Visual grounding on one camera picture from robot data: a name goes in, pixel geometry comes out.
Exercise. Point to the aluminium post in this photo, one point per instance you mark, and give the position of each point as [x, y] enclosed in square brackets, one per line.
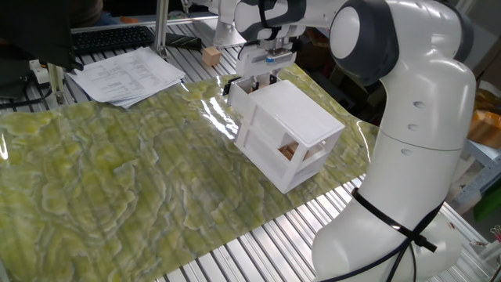
[161, 27]
[56, 84]

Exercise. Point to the black monitor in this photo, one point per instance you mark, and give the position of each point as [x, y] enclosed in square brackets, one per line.
[35, 31]

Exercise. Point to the green object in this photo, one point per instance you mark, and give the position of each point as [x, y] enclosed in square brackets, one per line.
[489, 205]

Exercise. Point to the black flat object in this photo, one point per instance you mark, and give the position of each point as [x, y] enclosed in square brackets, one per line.
[184, 41]

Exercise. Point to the small wooden block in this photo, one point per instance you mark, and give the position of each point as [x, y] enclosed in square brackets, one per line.
[289, 150]

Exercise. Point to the white pedestal base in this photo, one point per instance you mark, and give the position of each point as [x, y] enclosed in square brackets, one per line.
[223, 37]

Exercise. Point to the black keyboard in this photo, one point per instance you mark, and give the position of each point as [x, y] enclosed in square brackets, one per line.
[109, 39]

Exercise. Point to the light wooden cube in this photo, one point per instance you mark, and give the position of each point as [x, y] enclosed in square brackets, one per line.
[211, 56]
[264, 81]

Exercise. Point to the silver wrist box blue cap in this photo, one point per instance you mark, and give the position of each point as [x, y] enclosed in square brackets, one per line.
[280, 55]

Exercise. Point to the aluminium frame rail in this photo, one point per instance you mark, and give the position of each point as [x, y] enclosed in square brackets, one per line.
[481, 172]

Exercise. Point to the white plastic bracket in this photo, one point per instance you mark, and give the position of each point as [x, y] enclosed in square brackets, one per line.
[39, 72]

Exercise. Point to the small orange object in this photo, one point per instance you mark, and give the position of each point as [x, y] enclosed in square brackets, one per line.
[129, 19]

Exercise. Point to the white paper stack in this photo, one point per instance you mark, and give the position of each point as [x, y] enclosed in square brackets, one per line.
[125, 74]

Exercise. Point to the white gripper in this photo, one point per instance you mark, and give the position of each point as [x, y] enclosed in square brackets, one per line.
[252, 64]

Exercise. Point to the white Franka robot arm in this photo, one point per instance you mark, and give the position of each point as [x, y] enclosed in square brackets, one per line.
[411, 176]

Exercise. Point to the orange yellow bag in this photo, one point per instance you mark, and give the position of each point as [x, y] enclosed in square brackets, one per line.
[485, 125]

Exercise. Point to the green marble pattern mat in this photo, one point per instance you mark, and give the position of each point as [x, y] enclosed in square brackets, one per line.
[117, 176]

